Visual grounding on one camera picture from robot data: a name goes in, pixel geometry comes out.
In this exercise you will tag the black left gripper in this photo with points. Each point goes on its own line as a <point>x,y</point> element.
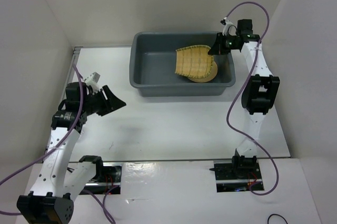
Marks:
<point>112,103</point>

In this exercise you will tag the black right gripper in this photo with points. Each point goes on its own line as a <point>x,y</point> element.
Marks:
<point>218,47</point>

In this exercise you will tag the yellow plate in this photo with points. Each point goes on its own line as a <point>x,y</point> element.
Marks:
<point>210,77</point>

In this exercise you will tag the woven bamboo tray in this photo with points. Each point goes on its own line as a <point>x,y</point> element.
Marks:
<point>193,61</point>

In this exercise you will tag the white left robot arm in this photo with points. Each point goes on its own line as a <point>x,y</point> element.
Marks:
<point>52,196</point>

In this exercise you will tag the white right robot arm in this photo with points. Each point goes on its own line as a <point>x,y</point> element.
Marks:
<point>259,93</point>

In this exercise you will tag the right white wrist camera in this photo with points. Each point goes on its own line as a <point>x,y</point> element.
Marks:
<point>227,25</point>

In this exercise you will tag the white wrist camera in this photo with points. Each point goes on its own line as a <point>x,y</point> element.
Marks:
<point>227,25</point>
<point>92,80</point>

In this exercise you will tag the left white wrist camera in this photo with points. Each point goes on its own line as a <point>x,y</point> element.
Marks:
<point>92,80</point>

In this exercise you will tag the aluminium table edge rail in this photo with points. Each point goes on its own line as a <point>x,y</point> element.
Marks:
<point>70,73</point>

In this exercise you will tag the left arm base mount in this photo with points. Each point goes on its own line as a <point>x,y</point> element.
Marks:
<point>109,182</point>

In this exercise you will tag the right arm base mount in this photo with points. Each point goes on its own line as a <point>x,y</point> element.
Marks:
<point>229,178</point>

